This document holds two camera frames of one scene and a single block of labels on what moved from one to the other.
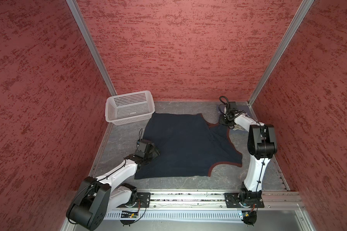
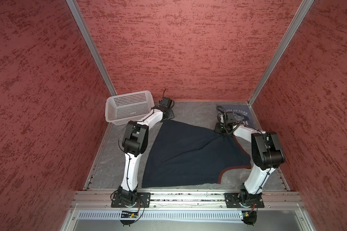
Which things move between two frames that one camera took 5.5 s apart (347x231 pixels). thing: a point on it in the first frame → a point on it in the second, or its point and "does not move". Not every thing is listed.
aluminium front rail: (203, 200) does not move
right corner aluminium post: (287, 36) does not move
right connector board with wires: (249, 217) does not move
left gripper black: (155, 152) → (171, 114)
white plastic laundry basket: (129, 108) does not move
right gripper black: (221, 121) → (217, 129)
